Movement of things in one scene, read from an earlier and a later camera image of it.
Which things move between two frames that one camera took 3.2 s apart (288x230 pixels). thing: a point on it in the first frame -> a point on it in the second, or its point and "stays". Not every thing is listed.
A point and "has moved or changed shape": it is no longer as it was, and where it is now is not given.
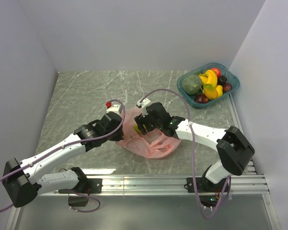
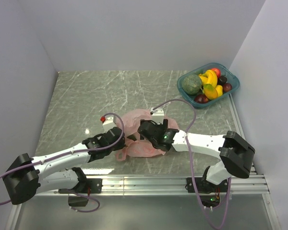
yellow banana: x=209 y=77 stays
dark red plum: x=201 y=98 stays
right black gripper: x=140 y=120 -> x=164 y=126
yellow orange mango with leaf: x=210 y=92 stays
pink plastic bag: x=154 y=144 has moved or changed shape
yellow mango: x=220 y=89 stays
